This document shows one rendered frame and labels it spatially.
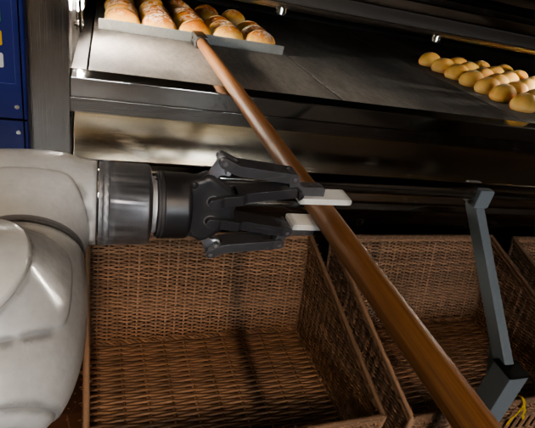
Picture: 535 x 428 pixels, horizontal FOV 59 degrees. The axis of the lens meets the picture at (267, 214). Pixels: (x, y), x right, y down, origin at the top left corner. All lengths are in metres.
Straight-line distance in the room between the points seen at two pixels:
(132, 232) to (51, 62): 0.56
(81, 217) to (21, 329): 0.15
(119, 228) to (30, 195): 0.09
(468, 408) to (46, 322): 0.31
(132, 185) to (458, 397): 0.35
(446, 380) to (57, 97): 0.85
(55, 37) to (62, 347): 0.71
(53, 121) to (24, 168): 0.55
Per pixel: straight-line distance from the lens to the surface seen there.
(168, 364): 1.18
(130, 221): 0.50
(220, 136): 1.10
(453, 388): 0.41
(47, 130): 1.06
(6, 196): 0.48
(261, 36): 1.58
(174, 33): 1.51
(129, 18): 1.51
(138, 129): 1.07
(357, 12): 0.93
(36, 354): 0.37
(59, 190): 0.48
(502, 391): 0.90
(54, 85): 1.02
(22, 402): 0.37
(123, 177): 0.51
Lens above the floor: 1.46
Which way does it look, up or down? 28 degrees down
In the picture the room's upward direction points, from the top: 13 degrees clockwise
